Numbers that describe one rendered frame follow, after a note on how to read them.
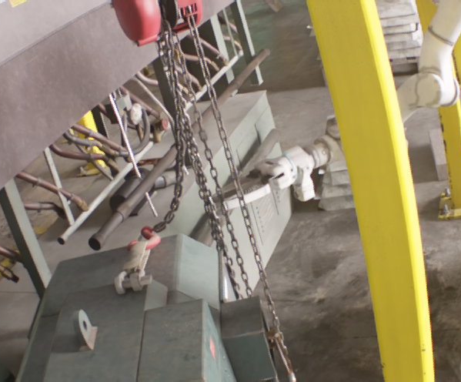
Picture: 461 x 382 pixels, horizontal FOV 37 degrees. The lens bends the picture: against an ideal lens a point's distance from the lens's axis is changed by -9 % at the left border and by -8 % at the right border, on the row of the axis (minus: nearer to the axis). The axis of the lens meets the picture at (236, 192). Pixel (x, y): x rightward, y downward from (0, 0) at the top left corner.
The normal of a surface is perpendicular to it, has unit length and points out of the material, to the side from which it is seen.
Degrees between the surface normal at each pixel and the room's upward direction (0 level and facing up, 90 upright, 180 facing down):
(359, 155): 90
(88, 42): 90
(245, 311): 0
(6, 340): 0
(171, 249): 0
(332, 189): 64
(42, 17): 78
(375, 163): 90
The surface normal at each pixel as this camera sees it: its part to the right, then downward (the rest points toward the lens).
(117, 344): -0.25, -0.88
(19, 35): 0.85, -0.27
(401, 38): -0.35, 0.04
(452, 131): -0.30, 0.47
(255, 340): 0.03, 0.40
